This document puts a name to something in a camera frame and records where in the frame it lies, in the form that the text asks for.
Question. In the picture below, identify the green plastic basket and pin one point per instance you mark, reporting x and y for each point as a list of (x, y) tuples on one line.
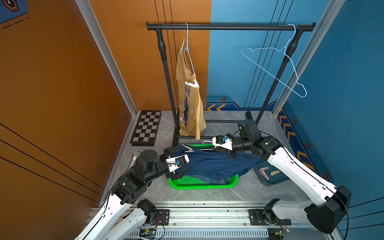
[(188, 183)]

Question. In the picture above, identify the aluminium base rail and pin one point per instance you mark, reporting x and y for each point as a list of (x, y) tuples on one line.
[(200, 221)]

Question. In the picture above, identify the teal plastic tub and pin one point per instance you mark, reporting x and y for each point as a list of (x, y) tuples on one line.
[(273, 180)]

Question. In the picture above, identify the navy blue t-shirt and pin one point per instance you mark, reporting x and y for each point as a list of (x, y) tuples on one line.
[(216, 167)]

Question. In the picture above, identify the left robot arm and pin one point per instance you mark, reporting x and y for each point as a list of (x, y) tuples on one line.
[(147, 167)]

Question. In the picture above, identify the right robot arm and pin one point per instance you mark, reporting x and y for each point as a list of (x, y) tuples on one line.
[(327, 204)]

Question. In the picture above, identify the black white checkerboard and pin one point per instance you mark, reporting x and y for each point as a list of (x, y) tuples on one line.
[(146, 129)]

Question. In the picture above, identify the cream yellow clothespin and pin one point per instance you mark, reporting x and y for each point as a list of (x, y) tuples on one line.
[(273, 173)]

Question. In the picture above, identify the salmon pink clothespin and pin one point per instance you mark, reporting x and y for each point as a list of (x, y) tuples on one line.
[(264, 175)]

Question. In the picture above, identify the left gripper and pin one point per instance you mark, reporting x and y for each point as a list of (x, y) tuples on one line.
[(167, 152)]

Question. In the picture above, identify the light pink clothespin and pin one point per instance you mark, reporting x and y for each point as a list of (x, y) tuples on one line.
[(263, 169)]

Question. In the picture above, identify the white clothespin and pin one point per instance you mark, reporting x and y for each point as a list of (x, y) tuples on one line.
[(194, 84)]

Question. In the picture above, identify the black clothes rack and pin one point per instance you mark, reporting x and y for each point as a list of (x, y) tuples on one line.
[(292, 46)]

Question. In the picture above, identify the silver metal cylinder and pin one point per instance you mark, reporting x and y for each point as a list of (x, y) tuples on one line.
[(134, 158)]

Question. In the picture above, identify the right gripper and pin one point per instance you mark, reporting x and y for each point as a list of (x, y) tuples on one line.
[(231, 154)]

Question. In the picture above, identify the pale green clothespin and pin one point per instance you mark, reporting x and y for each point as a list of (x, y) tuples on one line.
[(183, 47)]

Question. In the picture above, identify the left green circuit board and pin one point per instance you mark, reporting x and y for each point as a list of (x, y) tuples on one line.
[(147, 234)]

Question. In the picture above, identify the right green circuit board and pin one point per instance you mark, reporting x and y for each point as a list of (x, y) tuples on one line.
[(280, 235)]

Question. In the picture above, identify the yellow printed t-shirt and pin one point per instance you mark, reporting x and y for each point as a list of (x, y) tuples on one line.
[(191, 112)]

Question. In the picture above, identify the green circuit board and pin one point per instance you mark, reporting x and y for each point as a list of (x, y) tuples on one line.
[(280, 235), (147, 234)]

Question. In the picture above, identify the beige clothespin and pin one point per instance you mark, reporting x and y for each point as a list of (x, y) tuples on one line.
[(188, 149)]

